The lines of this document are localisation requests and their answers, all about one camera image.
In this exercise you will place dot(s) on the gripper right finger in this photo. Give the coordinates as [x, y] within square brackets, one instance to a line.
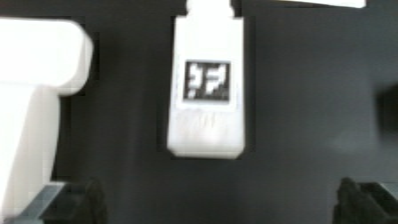
[367, 202]

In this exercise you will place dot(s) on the white chair leg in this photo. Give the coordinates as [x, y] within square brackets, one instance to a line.
[207, 108]

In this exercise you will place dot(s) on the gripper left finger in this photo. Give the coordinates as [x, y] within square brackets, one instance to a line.
[68, 204]

